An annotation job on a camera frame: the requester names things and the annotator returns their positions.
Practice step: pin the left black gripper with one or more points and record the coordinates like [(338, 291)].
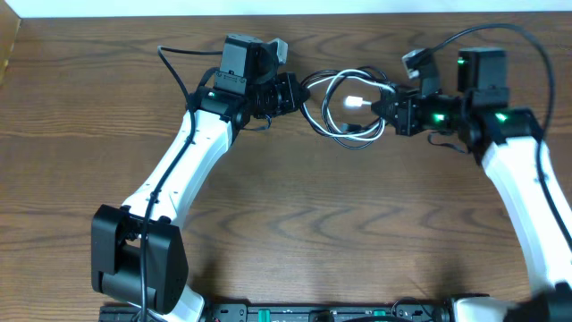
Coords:
[(289, 96)]

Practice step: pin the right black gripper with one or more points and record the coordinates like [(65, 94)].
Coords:
[(405, 122)]

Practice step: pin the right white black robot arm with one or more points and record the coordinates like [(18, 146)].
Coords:
[(508, 144)]

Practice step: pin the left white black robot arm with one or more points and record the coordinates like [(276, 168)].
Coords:
[(137, 251)]

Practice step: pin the cardboard box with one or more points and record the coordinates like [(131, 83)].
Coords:
[(10, 24)]

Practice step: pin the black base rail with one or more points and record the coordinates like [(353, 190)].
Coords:
[(407, 309)]

